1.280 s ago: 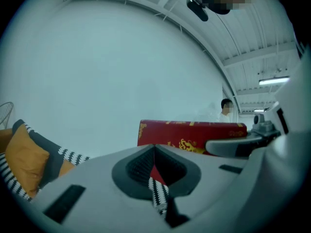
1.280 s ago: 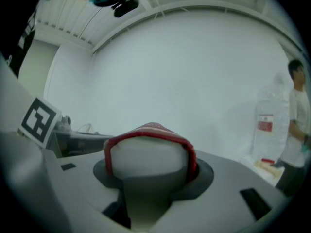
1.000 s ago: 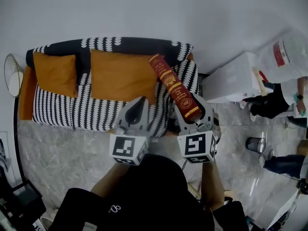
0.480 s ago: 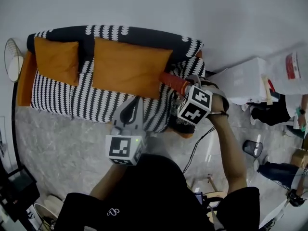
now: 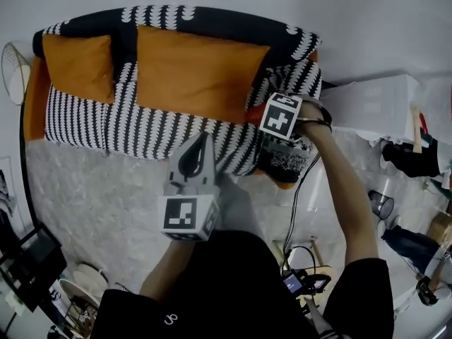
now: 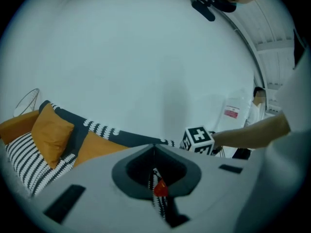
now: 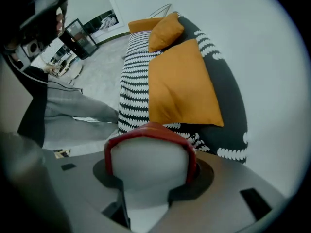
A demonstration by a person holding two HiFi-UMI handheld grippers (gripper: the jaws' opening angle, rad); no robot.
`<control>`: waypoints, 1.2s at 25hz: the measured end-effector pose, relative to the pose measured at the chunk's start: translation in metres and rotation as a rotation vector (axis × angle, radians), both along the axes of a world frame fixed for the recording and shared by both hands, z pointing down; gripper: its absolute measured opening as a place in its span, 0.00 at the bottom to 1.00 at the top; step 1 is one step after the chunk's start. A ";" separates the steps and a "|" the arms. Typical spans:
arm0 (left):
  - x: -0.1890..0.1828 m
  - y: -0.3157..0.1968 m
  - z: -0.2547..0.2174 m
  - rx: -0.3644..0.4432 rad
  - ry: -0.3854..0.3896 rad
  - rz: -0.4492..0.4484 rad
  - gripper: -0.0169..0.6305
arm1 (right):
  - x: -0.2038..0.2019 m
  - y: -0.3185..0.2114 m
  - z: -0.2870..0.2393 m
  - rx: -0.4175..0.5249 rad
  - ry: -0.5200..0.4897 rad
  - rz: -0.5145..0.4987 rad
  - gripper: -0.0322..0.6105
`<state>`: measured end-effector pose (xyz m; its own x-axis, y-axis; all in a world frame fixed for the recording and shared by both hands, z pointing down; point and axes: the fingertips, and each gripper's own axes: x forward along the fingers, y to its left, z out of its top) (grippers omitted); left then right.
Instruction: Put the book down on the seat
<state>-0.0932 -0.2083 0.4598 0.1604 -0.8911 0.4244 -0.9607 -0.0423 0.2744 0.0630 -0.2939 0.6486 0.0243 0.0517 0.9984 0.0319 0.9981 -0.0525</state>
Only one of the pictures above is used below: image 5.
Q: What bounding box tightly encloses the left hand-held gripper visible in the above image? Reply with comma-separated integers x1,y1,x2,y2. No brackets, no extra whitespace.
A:
157,132,220,242

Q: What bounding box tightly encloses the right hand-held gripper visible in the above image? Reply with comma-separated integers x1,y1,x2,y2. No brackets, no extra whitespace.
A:
259,92,304,141

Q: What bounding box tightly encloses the orange sofa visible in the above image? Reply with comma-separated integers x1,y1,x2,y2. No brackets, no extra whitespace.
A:
23,5,324,190

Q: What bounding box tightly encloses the person's left forearm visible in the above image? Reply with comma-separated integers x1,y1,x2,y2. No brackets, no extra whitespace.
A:
139,240,194,302

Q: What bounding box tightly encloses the person's right forearm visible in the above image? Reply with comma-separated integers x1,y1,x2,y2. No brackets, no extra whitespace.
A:
296,102,381,271

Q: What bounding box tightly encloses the black white striped blanket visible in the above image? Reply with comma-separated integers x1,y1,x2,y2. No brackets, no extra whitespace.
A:
32,5,323,185

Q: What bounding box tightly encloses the white water dispenser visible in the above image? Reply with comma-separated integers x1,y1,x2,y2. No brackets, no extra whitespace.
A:
319,74,420,141

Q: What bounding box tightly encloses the large orange cushion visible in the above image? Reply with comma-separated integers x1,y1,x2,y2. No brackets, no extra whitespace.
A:
135,24,272,125

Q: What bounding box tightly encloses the person's black shirt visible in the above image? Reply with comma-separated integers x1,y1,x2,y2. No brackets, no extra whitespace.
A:
90,230,395,339

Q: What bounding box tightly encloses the black mesh waste bin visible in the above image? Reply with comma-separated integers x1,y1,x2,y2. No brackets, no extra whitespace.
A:
367,190,395,221

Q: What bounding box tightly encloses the round white mirror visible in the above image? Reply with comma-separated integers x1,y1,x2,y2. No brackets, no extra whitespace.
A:
58,262,109,309

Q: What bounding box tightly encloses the small orange cushion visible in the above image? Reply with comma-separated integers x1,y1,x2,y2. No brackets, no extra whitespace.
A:
42,33,116,105

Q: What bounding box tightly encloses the black device with screen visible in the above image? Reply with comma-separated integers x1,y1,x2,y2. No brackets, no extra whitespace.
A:
282,268,329,296

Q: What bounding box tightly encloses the black glass side table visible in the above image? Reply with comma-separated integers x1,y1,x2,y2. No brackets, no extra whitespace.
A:
0,224,68,312

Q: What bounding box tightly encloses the black white poster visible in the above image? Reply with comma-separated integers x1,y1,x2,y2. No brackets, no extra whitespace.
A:
0,167,18,225

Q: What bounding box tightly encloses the black cable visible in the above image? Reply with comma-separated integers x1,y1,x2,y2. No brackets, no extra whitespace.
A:
281,117,333,278

